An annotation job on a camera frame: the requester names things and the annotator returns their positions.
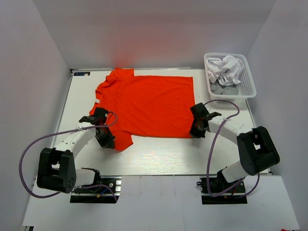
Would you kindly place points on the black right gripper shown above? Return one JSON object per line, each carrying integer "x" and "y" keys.
{"x": 194, "y": 133}

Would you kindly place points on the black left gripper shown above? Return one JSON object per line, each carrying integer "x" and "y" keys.
{"x": 109, "y": 143}

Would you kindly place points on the orange t shirt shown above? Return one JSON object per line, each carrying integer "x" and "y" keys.
{"x": 147, "y": 106}

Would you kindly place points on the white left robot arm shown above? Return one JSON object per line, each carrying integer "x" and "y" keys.
{"x": 57, "y": 170}

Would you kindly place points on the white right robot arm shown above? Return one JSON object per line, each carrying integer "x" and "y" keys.
{"x": 256, "y": 149}

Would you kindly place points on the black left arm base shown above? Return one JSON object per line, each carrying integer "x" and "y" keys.
{"x": 93, "y": 188}

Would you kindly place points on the grey t shirt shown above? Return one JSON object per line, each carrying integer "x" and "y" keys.
{"x": 218, "y": 89}

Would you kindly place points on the white plastic laundry basket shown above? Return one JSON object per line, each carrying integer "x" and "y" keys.
{"x": 246, "y": 87}

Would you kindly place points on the white t shirt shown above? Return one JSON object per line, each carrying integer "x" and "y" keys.
{"x": 225, "y": 71}

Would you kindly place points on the dark label sticker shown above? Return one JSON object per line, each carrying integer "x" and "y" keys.
{"x": 81, "y": 74}

